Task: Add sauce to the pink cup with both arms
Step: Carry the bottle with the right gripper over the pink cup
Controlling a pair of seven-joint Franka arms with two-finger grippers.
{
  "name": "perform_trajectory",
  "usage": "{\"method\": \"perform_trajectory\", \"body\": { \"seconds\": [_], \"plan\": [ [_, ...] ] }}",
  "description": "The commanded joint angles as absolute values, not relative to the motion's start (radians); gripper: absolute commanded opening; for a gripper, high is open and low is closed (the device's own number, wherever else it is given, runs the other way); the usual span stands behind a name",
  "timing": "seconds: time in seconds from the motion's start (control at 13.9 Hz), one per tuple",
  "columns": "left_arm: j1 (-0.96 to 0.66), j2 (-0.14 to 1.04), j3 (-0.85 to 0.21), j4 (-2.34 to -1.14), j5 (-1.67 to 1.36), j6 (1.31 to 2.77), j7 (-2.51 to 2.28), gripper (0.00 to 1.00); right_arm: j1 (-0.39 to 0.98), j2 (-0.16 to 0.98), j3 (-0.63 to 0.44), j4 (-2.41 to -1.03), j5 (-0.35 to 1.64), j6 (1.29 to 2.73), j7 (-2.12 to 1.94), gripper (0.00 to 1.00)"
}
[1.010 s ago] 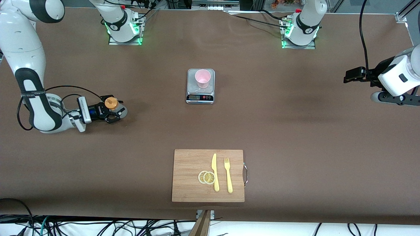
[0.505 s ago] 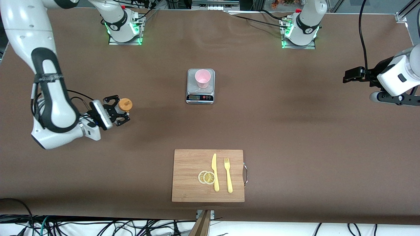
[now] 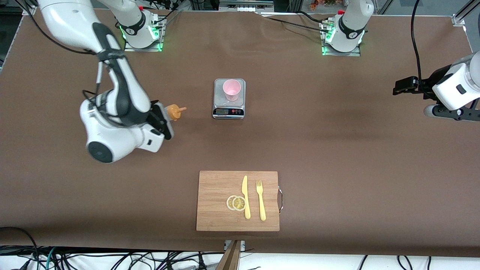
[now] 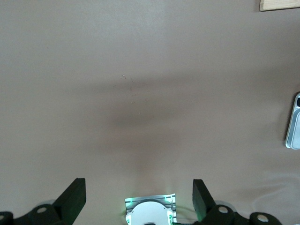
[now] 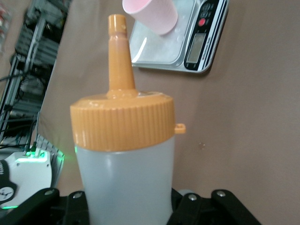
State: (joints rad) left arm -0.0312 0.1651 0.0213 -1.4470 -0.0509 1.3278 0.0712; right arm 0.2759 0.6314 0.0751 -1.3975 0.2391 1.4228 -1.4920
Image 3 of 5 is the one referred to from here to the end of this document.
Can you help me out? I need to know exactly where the translucent sauce bottle orange cap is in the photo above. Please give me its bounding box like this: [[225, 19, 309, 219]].
[[165, 104, 187, 122]]

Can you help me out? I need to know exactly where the pink plastic cup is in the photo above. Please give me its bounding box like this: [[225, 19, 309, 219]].
[[223, 79, 241, 102]]

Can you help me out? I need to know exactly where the silver digital kitchen scale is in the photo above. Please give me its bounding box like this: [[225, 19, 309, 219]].
[[212, 78, 246, 120]]

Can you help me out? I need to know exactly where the wooden cutting board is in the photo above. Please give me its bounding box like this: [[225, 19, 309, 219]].
[[196, 171, 284, 232]]

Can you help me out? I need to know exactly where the yellow plastic knife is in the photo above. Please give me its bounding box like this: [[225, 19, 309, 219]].
[[241, 175, 251, 220]]

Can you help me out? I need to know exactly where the brown table cover sheet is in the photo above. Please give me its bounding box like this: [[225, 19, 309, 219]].
[[0, 7, 480, 258]]

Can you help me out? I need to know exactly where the yellow plastic fork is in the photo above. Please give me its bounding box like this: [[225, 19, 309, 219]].
[[256, 180, 267, 221]]

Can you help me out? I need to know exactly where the white socket strip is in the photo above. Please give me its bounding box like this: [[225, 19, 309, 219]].
[[219, 0, 274, 14]]

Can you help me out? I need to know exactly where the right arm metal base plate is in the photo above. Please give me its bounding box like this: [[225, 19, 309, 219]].
[[124, 15, 164, 52]]

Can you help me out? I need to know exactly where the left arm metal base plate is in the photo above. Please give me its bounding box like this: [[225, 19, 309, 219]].
[[321, 19, 361, 57]]

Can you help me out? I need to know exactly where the black power cable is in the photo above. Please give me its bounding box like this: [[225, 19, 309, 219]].
[[259, 11, 332, 34]]

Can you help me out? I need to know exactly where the wooden post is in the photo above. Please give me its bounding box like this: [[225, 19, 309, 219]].
[[216, 240, 242, 270]]

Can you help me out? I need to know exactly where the black looped cable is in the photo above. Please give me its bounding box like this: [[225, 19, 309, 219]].
[[0, 226, 39, 263]]

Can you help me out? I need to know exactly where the teal cable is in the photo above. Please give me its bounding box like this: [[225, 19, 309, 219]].
[[36, 247, 57, 270]]

